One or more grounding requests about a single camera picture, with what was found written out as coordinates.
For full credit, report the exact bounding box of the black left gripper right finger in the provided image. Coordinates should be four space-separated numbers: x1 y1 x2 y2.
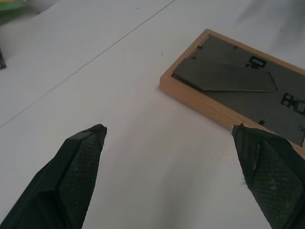
232 122 305 229

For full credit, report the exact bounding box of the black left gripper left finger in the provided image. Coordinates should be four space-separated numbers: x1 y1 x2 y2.
0 124 108 229

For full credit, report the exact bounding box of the green round object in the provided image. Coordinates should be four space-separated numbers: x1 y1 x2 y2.
0 0 26 11

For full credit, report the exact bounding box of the wooden picture frame back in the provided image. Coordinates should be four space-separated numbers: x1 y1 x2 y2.
159 28 305 158

